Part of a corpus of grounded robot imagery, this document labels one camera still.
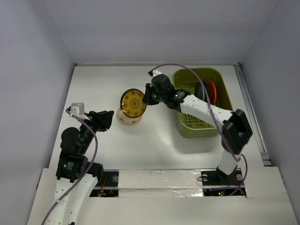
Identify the olive green dish rack tub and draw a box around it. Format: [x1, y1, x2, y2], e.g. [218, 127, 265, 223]
[172, 67, 233, 139]

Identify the blue floral dark-rimmed plate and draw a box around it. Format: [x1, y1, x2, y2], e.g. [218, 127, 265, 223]
[194, 82, 206, 101]

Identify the left arm base electronics bay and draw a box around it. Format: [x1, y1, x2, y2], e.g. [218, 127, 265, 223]
[90, 170, 119, 197]

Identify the beige floral plate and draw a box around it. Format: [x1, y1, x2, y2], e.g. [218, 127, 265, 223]
[116, 108, 143, 126]

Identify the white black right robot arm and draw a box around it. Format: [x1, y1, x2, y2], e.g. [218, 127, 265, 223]
[142, 71, 253, 184]

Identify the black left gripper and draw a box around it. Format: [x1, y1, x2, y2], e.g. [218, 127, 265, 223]
[79, 109, 113, 153]

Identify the orange rimmed black plate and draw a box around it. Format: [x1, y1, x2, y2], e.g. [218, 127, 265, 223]
[207, 81, 217, 105]

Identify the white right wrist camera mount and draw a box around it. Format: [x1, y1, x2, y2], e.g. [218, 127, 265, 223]
[148, 70, 162, 77]

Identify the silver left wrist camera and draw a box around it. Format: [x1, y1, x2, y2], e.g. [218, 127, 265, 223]
[68, 103, 85, 117]

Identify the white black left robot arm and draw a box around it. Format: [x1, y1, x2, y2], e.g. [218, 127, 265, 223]
[42, 106, 114, 225]

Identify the yellow brown patterned plate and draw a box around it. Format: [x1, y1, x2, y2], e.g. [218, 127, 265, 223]
[120, 89, 147, 118]

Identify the right arm base electronics bay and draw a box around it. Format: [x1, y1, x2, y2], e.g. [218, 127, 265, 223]
[197, 169, 246, 197]

